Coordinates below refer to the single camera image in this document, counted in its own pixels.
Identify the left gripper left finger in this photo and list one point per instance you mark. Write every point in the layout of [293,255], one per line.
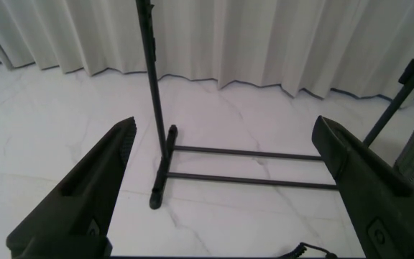
[85,194]

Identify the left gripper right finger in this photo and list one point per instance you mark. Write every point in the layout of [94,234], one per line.
[379,201]

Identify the black clothes rack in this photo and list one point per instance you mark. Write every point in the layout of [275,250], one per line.
[155,90]

